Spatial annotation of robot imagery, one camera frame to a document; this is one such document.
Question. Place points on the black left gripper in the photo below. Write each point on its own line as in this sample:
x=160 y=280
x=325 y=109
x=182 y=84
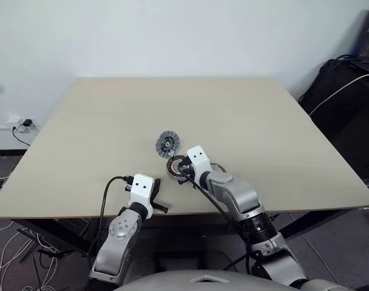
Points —
x=157 y=189

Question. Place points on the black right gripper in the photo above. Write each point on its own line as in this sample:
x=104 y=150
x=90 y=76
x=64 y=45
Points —
x=187 y=172

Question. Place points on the motor housing with copper windings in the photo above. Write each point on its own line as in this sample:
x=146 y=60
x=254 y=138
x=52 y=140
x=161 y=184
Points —
x=171 y=171

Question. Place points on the grey spoked rotor disc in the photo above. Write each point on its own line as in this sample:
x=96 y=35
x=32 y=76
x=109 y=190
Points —
x=167 y=143

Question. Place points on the grey robot torso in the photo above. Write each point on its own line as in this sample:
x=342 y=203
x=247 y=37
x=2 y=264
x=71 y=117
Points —
x=187 y=279

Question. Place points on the black plug adapter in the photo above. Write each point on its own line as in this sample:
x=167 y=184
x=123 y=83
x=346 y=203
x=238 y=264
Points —
x=27 y=123

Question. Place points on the large black case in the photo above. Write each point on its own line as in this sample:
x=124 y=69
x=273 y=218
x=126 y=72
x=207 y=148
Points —
x=345 y=100

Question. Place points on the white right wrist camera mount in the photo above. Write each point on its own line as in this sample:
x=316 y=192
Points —
x=198 y=160

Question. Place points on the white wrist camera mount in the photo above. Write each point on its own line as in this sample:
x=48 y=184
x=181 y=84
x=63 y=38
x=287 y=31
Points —
x=198 y=160
x=142 y=188

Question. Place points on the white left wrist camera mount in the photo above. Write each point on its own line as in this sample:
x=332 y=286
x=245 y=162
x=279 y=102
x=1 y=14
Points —
x=142 y=188

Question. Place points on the white wall power strip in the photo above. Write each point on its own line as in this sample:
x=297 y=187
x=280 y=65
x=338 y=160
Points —
x=17 y=122

